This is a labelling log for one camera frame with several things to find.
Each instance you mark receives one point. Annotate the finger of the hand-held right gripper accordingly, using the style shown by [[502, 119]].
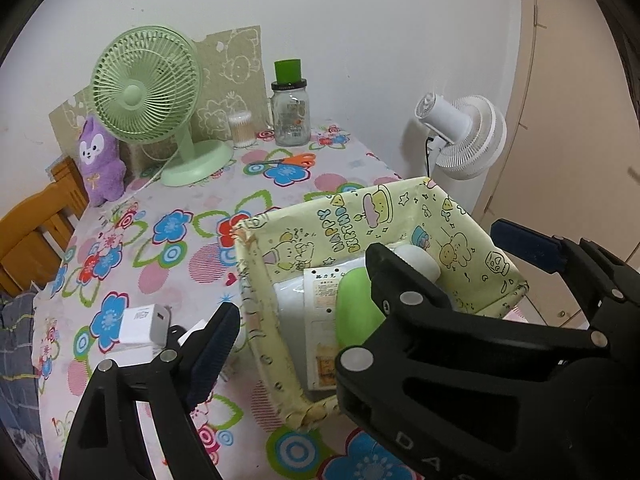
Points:
[[525, 245], [390, 280]]

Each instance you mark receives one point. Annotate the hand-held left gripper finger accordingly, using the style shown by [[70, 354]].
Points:
[[215, 352]]

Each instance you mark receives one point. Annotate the white cube plug adapter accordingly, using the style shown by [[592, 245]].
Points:
[[200, 327]]

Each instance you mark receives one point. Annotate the green plastic container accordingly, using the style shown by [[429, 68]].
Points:
[[355, 305]]

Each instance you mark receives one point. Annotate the white charger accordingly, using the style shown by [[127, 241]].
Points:
[[142, 327]]

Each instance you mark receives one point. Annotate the white labelled bottle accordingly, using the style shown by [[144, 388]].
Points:
[[320, 330]]

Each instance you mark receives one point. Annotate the yellow cartoon print box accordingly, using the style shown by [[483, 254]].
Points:
[[310, 230]]

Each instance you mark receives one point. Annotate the floral tablecloth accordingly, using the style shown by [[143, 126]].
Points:
[[165, 280]]

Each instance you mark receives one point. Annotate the beige wardrobe door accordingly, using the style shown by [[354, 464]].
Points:
[[575, 135]]

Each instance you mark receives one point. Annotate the white standing fan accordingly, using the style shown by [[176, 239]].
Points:
[[470, 130]]

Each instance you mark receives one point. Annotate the glass jar with green lid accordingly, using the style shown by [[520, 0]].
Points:
[[290, 115]]

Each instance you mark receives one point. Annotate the grey plaid blanket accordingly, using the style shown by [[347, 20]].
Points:
[[15, 335]]

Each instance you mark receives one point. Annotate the cotton swab jar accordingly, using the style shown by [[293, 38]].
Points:
[[241, 130]]

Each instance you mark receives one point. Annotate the purple plush toy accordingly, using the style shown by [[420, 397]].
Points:
[[100, 170]]

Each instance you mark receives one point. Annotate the green desk fan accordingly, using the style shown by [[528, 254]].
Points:
[[135, 95]]

